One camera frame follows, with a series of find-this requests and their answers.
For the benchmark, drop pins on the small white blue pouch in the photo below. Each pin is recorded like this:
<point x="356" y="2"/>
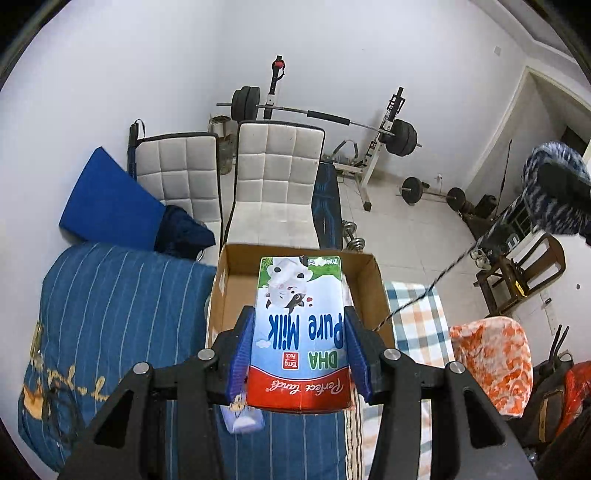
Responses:
<point x="242" y="421"/>

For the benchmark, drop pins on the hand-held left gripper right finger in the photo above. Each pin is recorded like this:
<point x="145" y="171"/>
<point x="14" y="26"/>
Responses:
<point x="358" y="356"/>

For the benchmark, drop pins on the blue striped quilt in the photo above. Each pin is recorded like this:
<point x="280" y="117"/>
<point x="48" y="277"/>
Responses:
<point x="129" y="314"/>

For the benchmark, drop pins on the brown cardboard box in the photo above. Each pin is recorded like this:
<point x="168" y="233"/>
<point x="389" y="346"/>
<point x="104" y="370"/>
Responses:
<point x="231" y="295"/>

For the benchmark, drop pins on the plaid checked blanket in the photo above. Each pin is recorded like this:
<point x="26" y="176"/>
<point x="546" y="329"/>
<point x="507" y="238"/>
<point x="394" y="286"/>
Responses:
<point x="415" y="318"/>

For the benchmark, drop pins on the blue white milk carton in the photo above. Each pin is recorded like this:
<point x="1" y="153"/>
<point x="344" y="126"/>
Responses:
<point x="300" y="332"/>

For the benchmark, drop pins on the brown striped cloth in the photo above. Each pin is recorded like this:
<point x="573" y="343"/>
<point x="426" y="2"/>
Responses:
<point x="353" y="443"/>

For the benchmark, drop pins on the blue black bench pad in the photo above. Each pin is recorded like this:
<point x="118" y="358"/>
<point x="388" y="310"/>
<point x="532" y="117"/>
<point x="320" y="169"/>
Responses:
<point x="327" y="207"/>

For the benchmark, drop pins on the red bag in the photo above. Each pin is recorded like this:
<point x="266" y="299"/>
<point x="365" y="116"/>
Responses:
<point x="577" y="397"/>

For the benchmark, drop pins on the black blue pole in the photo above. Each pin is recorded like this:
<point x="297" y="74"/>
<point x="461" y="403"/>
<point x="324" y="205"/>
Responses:
<point x="134" y="147"/>

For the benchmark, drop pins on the long barbell with black plates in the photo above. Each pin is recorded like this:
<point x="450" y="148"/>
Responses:
<point x="400" y="137"/>

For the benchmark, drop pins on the blue foam mat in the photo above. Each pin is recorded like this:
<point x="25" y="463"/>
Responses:
<point x="111" y="198"/>

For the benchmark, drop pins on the orange white patterned cloth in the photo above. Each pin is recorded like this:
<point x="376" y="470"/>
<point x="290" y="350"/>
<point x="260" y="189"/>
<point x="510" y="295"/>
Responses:
<point x="494" y="364"/>

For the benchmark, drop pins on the white shoes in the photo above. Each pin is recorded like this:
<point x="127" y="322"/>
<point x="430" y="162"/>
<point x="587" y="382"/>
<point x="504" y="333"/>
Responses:
<point x="482" y="258"/>

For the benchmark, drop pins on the white padded chair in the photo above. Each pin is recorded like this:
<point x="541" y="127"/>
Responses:
<point x="178" y="170"/>
<point x="274" y="180"/>

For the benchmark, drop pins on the short barbell with black plates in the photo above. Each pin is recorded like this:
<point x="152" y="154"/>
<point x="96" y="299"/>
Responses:
<point x="412" y="189"/>

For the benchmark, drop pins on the dark blue jacket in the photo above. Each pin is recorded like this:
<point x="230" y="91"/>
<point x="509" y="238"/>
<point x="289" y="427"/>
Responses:
<point x="184" y="233"/>

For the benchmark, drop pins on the dark wooden chair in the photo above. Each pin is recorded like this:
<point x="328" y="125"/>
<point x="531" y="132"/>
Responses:
<point x="535" y="272"/>

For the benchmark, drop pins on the chrome dumbbell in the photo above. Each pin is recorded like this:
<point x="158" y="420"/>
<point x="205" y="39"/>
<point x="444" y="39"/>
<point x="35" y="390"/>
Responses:
<point x="353" y="236"/>

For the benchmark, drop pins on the white weight bench rack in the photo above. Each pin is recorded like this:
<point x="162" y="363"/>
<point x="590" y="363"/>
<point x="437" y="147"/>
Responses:
<point x="374" y="152"/>

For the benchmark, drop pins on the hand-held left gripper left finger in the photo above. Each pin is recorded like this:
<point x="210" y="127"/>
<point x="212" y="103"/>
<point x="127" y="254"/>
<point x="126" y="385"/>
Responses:
<point x="242" y="356"/>

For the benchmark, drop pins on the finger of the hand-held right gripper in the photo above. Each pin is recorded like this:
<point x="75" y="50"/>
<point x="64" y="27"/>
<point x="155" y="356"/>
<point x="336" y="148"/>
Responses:
<point x="565" y="184"/>

